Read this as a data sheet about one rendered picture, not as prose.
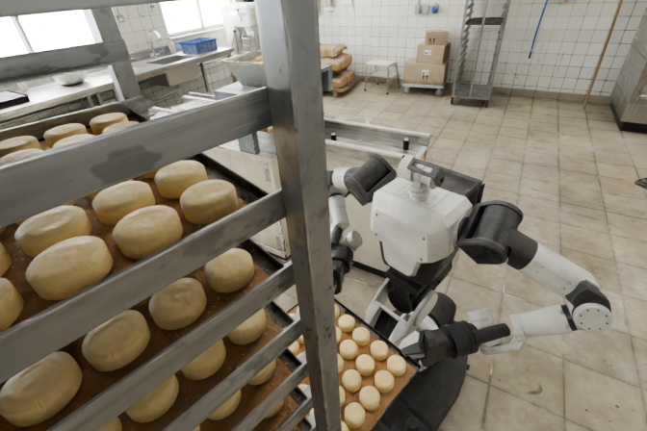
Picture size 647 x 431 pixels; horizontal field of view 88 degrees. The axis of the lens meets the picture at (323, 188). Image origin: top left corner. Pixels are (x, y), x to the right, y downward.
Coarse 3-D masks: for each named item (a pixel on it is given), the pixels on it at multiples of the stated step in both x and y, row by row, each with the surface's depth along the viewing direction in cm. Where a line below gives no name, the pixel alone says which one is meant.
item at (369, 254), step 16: (368, 144) 192; (384, 144) 191; (400, 144) 190; (416, 144) 188; (336, 160) 186; (352, 160) 180; (352, 208) 197; (368, 208) 191; (352, 224) 204; (368, 224) 197; (368, 240) 204; (368, 256) 211; (384, 272) 215
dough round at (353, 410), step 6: (354, 402) 82; (348, 408) 81; (354, 408) 81; (360, 408) 81; (348, 414) 80; (354, 414) 80; (360, 414) 80; (348, 420) 79; (354, 420) 78; (360, 420) 78; (354, 426) 78; (360, 426) 79
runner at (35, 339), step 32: (224, 224) 27; (256, 224) 29; (160, 256) 24; (192, 256) 25; (96, 288) 21; (128, 288) 23; (160, 288) 25; (32, 320) 19; (64, 320) 21; (96, 320) 22; (0, 352) 19; (32, 352) 20
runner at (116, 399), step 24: (288, 264) 34; (264, 288) 33; (288, 288) 35; (240, 312) 32; (192, 336) 28; (216, 336) 30; (168, 360) 28; (192, 360) 29; (120, 384) 25; (144, 384) 27; (96, 408) 24; (120, 408) 26
